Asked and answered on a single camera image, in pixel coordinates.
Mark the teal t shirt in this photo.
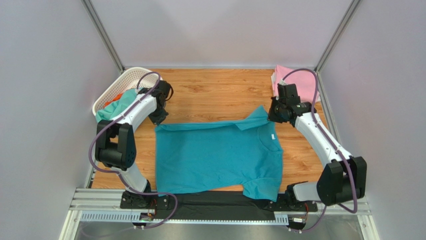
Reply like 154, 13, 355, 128
155, 106, 283, 202

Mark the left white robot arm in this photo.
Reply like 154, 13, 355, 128
94, 80, 174, 198

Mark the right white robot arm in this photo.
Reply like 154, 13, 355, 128
268, 84, 367, 206

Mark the folded pink t shirt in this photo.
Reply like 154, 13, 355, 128
274, 65, 316, 103

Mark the white plastic laundry basket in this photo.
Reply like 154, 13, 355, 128
92, 67, 158, 116

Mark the orange garment in basket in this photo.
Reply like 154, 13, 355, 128
103, 93, 123, 108

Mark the light mint t shirt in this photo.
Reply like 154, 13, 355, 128
95, 88, 138, 123

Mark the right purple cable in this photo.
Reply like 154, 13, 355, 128
281, 68, 359, 233

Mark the purple cable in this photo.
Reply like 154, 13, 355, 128
281, 68, 359, 233
88, 71, 179, 230

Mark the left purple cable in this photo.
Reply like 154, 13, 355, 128
88, 71, 179, 230

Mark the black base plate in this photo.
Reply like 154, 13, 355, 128
119, 191, 318, 221

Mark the aluminium frame rail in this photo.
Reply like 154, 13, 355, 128
59, 187, 380, 240

